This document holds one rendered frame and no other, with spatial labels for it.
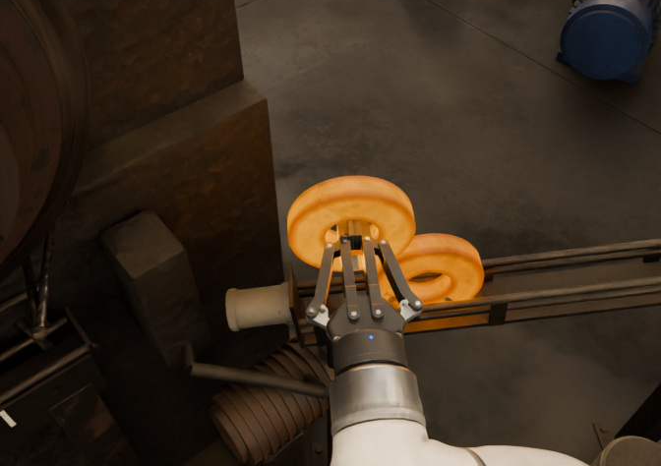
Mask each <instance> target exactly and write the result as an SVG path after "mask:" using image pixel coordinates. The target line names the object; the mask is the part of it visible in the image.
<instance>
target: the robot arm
mask: <svg viewBox="0 0 661 466"><path fill-rule="evenodd" d="M337 237H338V240H337V241H336V242H335V243H331V242H328V243H326V244H325V247H324V252H323V257H322V262H321V267H320V272H319V277H318V282H317V286H316V291H315V296H314V298H313V300H312V301H311V303H310V304H309V306H308V307H307V309H306V324H307V325H309V326H315V325H317V326H319V327H321V328H323V329H325V330H326V331H327V336H328V338H329V339H330V342H331V345H332V355H333V366H334V380H333V381H332V382H331V383H330V389H329V392H330V416H331V435H332V458H331V463H330V466H589V465H587V464H585V463H584V462H582V461H580V460H578V459H575V458H573V457H570V456H568V455H565V454H562V453H559V452H555V451H550V450H544V449H538V448H530V447H520V446H507V445H485V446H480V447H464V448H462V447H455V446H450V445H447V444H444V443H441V442H439V441H436V440H433V439H428V435H427V431H426V421H425V417H424V415H423V409H422V403H421V399H420V397H419V391H418V385H417V377H416V376H415V375H414V374H413V373H412V372H411V371H409V370H408V364H407V359H406V352H405V346H404V340H403V333H404V331H405V326H406V324H407V323H408V322H409V321H410V320H412V319H414V320H418V319H419V318H420V317H421V312H422V308H423V302H422V301H421V300H420V299H419V298H418V297H417V296H416V295H415V294H414V293H413V292H412V291H411V289H410V287H409V285H408V283H407V281H406V279H405V277H404V274H403V272H402V270H401V268H400V266H399V264H398V262H397V260H396V257H395V255H394V253H393V251H392V249H391V246H390V244H389V241H388V240H386V239H381V240H380V241H379V240H376V239H374V238H373V237H372V235H371V229H370V222H368V221H364V220H346V221H342V222H339V223H337ZM353 250H361V255H362V261H363V268H364V276H365V284H366V292H367V295H365V296H359V295H357V291H356V286H355V278H354V270H353V262H352V255H351V251H353ZM375 255H376V256H378V258H379V261H380V263H381V265H382V267H383V270H384V272H385V274H386V276H387V278H388V281H389V283H390V285H391V289H392V291H393V293H394V295H395V298H396V300H397V302H398V303H399V311H400V313H399V312H398V311H397V310H396V309H395V308H394V307H393V306H392V305H391V304H390V303H389V302H388V301H387V300H386V299H385V298H383V297H382V296H381V289H380V284H379V280H378V274H377V266H376V259H375ZM338 257H340V266H341V276H342V285H343V294H344V300H342V301H341V303H340V304H339V306H338V307H337V308H336V310H335V311H334V313H333V314H332V316H331V317H330V319H329V318H328V308H327V307H326V303H327V298H328V294H329V289H330V283H331V274H332V269H333V263H334V259H335V258H338Z"/></svg>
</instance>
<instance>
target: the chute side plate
mask: <svg viewBox="0 0 661 466"><path fill-rule="evenodd" d="M90 383H92V385H93V387H94V388H95V390H96V391H97V393H99V392H101V391H102V390H104V389H105V388H107V387H108V385H107V383H106V382H105V380H104V378H103V377H102V375H101V373H100V371H99V370H98V368H97V366H96V365H95V363H94V361H93V360H92V358H91V356H90V354H87V355H86V356H84V357H82V358H81V359H79V360H77V361H76V362H75V363H73V364H71V365H70V366H68V367H66V368H65V369H63V370H62V371H60V372H58V373H56V374H54V375H53V376H51V377H49V378H48V379H45V380H44V381H42V382H40V383H39V384H37V385H35V386H34V387H32V388H30V389H29V390H27V391H26V392H24V393H22V394H21V395H19V396H17V397H16V398H14V399H12V400H11V401H9V402H7V403H6V404H4V405H2V406H1V407H0V412H2V411H3V410H4V411H5V412H6V413H7V414H8V415H9V417H10V418H11V419H12V420H13V421H14V422H15V423H16V424H17V425H15V426H13V427H11V426H10V425H9V424H8V423H7V422H6V421H5V420H4V419H3V418H2V417H1V415H0V455H1V454H3V453H4V452H6V451H7V450H9V449H10V448H12V447H14V446H15V445H17V444H18V443H20V442H21V441H23V440H25V439H26V438H28V437H30V436H31V435H33V434H35V433H36V432H38V431H39V430H41V429H42V428H44V427H46V426H47V425H49V424H50V423H52V422H53V421H55V420H56V419H55V418H54V417H53V415H52V414H51V413H50V412H49V409H50V408H52V407H53V406H55V405H56V404H58V403H60V402H61V401H63V400H64V399H66V398H68V397H69V396H71V395H72V394H74V393H76V392H77V391H79V390H80V389H82V388H84V387H85V386H87V385H88V384H90Z"/></svg>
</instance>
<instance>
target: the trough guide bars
mask: <svg viewBox="0 0 661 466"><path fill-rule="evenodd" d="M635 258H643V260H642V261H643V262H659V260H660V258H661V238H657V239H652V240H645V241H637V242H629V243H621V244H613V245H605V246H597V247H588V248H580V249H572V250H563V251H556V252H548V253H540V254H531V255H523V256H515V257H506V258H498V259H495V258H493V259H485V260H481V263H482V266H483V270H484V281H483V282H487V281H493V276H494V275H496V274H505V273H513V272H521V271H529V270H537V269H545V268H554V267H562V266H570V265H579V264H587V263H595V262H610V261H619V260H627V259H635ZM441 275H442V273H438V272H426V273H422V274H418V275H416V276H414V277H412V278H410V279H409V280H408V281H410V282H427V281H431V280H434V279H436V278H438V277H440V276H441ZM354 278H355V286H356V291H365V290H366V284H365V276H364V274H360V275H354ZM317 282H318V279H315V280H310V281H303V282H297V290H298V291H299V298H307V297H313V298H314V296H315V291H316V286H317ZM340 293H343V285H342V277H336V278H331V279H330V289H329V294H328V298H327V301H328V300H329V295H331V294H340ZM655 293H661V276H655V277H647V278H639V279H631V280H622V281H614V282H606V283H597V284H589V285H580V286H573V287H565V288H556V289H548V290H539V291H531V292H522V293H514V294H507V295H498V296H490V297H481V298H473V299H464V300H456V301H448V302H440V303H432V304H423V308H422V312H421V317H420V318H419V319H418V320H414V319H412V320H410V321H409V322H414V321H421V320H437V319H446V318H454V317H463V316H471V315H480V314H488V313H490V314H489V319H488V322H489V325H488V326H495V325H503V324H504V323H505V318H506V313H507V311H513V310H521V309H530V308H538V307H547V306H555V305H562V304H571V303H579V302H588V301H596V300H605V299H613V298H622V297H629V296H638V295H646V294H655ZM298 324H299V327H300V330H301V335H305V334H313V333H315V336H316V340H317V344H318V347H319V346H327V345H331V341H330V339H329V338H328V336H327V331H326V330H325V329H323V328H321V327H319V326H317V325H315V326H309V325H307V324H306V319H299V320H298Z"/></svg>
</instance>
